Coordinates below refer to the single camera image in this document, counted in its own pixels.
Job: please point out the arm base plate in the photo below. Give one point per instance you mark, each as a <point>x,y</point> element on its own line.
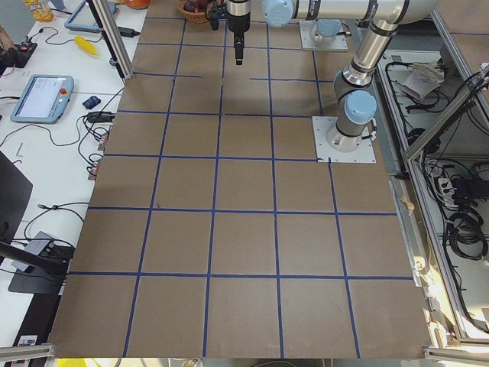
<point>338,45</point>
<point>333,147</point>

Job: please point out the grey usb hub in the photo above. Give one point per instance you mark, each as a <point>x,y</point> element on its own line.
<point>46,255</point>

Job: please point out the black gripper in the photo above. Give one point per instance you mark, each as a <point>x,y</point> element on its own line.
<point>238,24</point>

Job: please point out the aluminium frame post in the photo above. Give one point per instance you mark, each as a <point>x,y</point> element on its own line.
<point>112,37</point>

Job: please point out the dark blue small object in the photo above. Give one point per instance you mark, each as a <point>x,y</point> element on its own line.
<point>91,102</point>

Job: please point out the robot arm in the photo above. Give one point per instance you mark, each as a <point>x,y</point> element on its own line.
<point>356,106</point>
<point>325,30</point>

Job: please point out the orange fruit toy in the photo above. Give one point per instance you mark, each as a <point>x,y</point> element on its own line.
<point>137,4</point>

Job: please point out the yellow toy corn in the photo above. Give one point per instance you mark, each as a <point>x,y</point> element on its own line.
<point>86,46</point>

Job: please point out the power strip with cables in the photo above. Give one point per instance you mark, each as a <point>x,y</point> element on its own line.
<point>461,192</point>

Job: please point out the crumpled paper box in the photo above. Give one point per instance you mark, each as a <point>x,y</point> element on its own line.
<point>424,78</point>

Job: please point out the teach pendant tablet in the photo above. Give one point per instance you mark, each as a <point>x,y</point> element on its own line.
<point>44,99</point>

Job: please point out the yellow snack bag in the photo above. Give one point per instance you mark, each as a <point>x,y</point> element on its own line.
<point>40,10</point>

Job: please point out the black monitor stand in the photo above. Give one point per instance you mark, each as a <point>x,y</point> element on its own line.
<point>15,194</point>

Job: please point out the dark red apple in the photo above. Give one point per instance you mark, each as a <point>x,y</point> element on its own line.
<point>191,7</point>

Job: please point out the wicker basket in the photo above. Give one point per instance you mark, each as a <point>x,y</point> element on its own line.
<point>200,17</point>

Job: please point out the black power adapter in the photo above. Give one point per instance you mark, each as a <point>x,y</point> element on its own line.
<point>128,32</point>

